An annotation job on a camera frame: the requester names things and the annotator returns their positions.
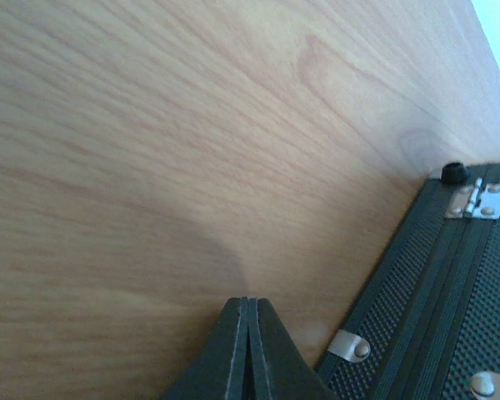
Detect black poker set case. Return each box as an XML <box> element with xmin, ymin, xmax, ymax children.
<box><xmin>317</xmin><ymin>162</ymin><xmax>500</xmax><ymax>399</ymax></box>

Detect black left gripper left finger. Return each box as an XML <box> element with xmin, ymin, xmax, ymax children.
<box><xmin>161</xmin><ymin>297</ymin><xmax>249</xmax><ymax>399</ymax></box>

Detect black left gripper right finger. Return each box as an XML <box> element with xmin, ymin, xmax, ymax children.
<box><xmin>247</xmin><ymin>297</ymin><xmax>337</xmax><ymax>400</ymax></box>

